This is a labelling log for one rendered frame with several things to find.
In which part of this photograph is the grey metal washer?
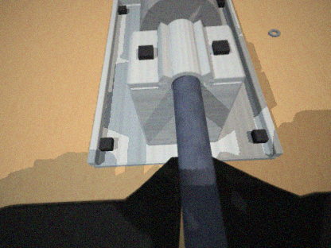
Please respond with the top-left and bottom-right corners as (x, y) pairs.
(268, 29), (281, 37)

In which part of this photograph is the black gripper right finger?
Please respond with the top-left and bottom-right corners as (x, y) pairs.
(212, 157), (331, 248)

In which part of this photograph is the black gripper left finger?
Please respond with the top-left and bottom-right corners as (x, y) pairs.
(0, 157), (181, 248)

